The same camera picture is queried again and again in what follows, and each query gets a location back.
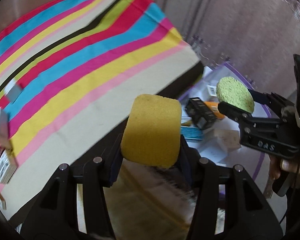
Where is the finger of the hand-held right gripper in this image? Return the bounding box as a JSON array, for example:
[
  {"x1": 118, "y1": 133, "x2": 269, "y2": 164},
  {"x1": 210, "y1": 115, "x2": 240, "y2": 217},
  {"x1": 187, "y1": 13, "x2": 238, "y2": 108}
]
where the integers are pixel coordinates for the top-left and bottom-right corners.
[
  {"x1": 247, "y1": 89, "x2": 295, "y2": 111},
  {"x1": 217, "y1": 101, "x2": 256, "y2": 131}
]

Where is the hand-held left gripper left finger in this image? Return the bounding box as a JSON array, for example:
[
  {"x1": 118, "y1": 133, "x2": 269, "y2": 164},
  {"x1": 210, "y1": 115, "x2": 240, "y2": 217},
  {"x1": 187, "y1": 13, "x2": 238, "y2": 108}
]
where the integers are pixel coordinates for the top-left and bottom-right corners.
[{"x1": 21, "y1": 133, "x2": 123, "y2": 240}]

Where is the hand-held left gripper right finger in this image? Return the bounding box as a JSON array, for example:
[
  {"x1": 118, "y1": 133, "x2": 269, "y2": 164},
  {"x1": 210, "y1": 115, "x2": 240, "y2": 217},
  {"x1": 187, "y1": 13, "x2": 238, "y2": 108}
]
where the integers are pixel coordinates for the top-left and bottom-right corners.
[{"x1": 180, "y1": 134, "x2": 283, "y2": 240}]

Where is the green round sponge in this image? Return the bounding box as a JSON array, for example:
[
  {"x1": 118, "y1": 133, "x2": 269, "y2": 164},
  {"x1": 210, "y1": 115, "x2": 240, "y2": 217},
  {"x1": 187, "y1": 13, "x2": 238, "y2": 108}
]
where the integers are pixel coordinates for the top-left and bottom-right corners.
[{"x1": 216, "y1": 76, "x2": 255, "y2": 114}]

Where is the yellow rectangular sponge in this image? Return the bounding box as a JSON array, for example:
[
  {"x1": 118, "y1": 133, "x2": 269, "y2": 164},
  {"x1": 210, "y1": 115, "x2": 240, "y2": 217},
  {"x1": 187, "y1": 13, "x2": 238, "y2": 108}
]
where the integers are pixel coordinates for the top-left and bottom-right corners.
[{"x1": 120, "y1": 93, "x2": 183, "y2": 169}]

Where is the person's right hand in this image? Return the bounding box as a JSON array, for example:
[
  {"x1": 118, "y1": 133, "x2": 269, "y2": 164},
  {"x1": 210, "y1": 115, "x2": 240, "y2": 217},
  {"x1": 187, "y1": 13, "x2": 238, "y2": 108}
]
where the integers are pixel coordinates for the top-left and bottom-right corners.
[{"x1": 268, "y1": 151, "x2": 300, "y2": 188}]

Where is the orange packet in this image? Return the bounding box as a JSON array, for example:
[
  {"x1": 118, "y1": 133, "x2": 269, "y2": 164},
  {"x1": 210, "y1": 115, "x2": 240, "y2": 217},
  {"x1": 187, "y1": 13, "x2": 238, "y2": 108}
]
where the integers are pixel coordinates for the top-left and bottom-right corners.
[{"x1": 204, "y1": 100, "x2": 226, "y2": 120}]

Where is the pale white box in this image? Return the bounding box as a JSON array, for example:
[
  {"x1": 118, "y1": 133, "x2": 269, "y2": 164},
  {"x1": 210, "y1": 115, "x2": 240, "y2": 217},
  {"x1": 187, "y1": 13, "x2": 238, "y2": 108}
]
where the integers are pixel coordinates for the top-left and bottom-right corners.
[{"x1": 212, "y1": 128, "x2": 242, "y2": 153}]

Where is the teal box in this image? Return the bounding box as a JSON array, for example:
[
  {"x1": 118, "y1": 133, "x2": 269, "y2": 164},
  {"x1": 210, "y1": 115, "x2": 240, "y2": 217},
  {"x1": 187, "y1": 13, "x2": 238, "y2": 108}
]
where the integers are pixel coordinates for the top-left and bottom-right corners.
[{"x1": 180, "y1": 126, "x2": 204, "y2": 141}]

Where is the black box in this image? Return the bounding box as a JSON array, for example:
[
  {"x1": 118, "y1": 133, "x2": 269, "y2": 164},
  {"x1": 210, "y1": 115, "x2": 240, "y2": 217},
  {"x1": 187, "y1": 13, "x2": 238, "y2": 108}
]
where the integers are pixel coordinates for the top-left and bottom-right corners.
[{"x1": 185, "y1": 97, "x2": 217, "y2": 131}]

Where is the white brown striped cushion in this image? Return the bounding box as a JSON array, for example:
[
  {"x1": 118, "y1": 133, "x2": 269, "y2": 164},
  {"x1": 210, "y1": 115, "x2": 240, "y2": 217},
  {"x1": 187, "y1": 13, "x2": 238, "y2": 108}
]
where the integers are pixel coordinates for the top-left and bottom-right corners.
[{"x1": 15, "y1": 164, "x2": 226, "y2": 240}]

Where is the mauve curtain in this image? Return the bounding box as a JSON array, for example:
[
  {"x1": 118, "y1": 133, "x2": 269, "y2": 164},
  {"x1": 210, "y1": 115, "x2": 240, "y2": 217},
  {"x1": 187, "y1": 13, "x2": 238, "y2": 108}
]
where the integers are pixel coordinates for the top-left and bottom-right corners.
[{"x1": 0, "y1": 0, "x2": 300, "y2": 120}]

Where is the colourful striped cloth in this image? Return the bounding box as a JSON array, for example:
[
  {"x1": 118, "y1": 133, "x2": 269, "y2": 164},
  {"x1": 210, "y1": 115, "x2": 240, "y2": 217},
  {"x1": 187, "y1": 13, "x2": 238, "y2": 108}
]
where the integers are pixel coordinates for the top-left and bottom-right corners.
[{"x1": 0, "y1": 0, "x2": 204, "y2": 221}]

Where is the white box with barcode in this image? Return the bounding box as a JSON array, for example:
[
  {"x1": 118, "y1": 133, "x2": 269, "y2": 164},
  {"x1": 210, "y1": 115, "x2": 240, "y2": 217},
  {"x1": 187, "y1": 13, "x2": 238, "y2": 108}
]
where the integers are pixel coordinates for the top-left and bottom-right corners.
[{"x1": 0, "y1": 152, "x2": 18, "y2": 184}]

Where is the white box with pink smear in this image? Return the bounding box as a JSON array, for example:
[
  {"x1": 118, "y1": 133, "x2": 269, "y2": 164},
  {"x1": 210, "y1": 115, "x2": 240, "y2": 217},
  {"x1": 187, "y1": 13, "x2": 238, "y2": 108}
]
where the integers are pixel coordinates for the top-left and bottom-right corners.
[{"x1": 0, "y1": 107, "x2": 11, "y2": 146}]

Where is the small white box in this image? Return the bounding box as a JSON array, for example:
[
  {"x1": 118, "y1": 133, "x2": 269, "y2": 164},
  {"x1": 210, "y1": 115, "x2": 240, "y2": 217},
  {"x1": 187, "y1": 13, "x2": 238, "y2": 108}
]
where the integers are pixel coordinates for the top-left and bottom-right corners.
[{"x1": 3, "y1": 78, "x2": 26, "y2": 103}]

